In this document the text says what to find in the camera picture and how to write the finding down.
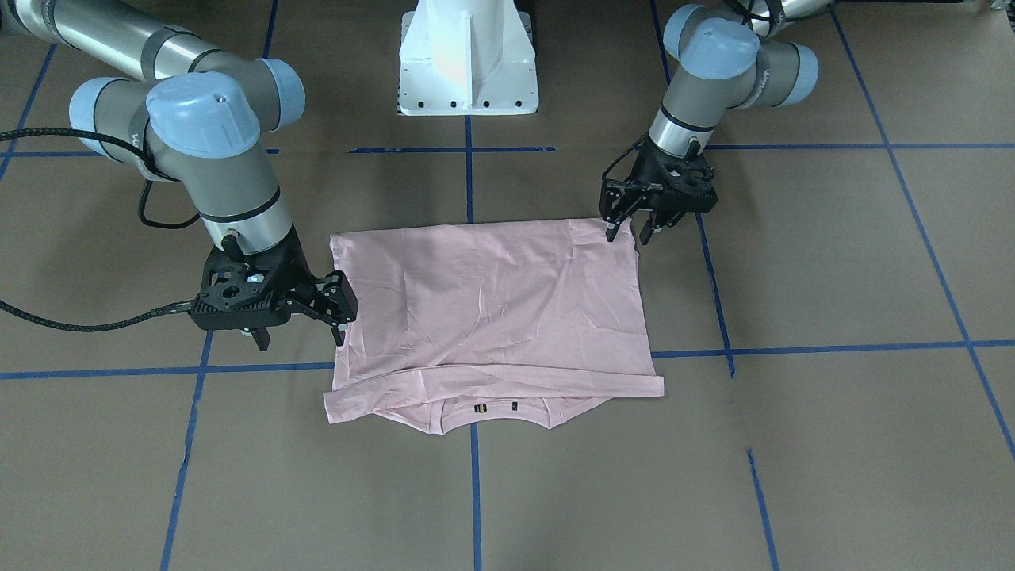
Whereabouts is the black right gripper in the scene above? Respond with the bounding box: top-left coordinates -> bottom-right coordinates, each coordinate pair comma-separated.
250,227 -> 358,351

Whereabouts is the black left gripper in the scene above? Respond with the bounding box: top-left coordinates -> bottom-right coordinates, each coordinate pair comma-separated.
599,135 -> 699,246

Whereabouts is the pink Snoopy t-shirt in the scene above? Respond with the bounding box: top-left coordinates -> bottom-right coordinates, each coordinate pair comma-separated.
323,218 -> 665,435

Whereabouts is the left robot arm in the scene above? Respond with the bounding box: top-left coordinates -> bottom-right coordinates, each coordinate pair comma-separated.
599,1 -> 831,243

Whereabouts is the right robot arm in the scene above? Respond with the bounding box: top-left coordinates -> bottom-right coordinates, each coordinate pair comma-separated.
2,1 -> 358,351

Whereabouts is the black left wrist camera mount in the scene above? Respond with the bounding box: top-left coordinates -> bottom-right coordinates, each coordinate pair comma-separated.
656,156 -> 718,213

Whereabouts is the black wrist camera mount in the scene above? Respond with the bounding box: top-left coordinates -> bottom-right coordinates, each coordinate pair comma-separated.
189,234 -> 291,330
656,156 -> 718,213

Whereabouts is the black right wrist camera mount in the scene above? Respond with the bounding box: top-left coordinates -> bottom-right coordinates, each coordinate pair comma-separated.
189,234 -> 291,330

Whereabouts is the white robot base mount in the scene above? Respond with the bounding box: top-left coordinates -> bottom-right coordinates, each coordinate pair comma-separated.
396,1 -> 540,117

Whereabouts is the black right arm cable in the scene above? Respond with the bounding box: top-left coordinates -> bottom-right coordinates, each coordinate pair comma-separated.
0,127 -> 203,332

